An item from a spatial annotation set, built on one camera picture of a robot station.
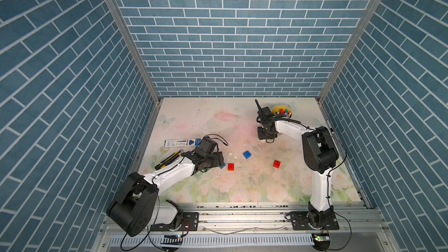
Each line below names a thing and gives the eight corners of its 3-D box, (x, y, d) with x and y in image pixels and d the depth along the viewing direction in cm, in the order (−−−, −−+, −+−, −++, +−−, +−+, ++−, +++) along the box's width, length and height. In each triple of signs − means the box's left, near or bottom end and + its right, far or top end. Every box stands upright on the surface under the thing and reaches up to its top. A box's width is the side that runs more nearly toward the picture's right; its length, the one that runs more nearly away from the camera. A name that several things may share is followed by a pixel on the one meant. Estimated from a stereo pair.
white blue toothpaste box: (164, 147, 99) (163, 145, 97) (165, 141, 102) (164, 139, 100) (201, 146, 100) (200, 144, 98) (201, 140, 103) (200, 138, 101)
